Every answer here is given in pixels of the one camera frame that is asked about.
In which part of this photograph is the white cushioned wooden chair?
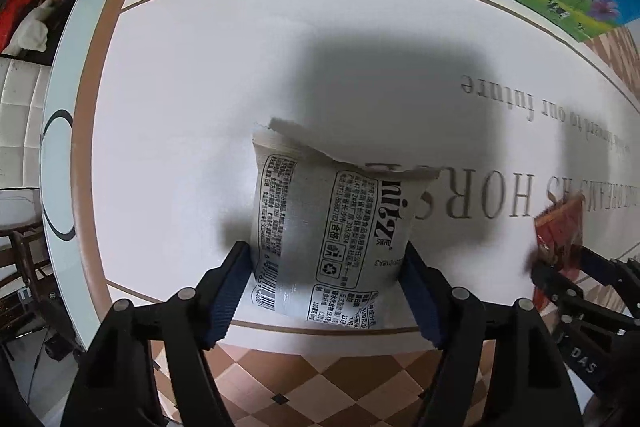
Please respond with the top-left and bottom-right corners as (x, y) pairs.
(0, 57), (57, 344)

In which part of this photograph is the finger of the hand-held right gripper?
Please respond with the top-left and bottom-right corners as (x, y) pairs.
(575, 246), (640, 295)
(529, 259), (640, 335)

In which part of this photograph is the red snack packet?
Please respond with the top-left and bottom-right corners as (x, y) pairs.
(533, 196), (586, 309)

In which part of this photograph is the diamond patterned table mat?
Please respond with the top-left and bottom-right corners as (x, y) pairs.
(40, 0), (640, 427)

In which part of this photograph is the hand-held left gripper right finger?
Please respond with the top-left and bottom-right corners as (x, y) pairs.
(402, 241), (586, 427)

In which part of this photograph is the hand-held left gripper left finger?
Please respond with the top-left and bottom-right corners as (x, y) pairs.
(60, 241), (253, 427)

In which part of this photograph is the white snack packet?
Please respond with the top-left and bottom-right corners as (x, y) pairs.
(251, 117), (441, 333)

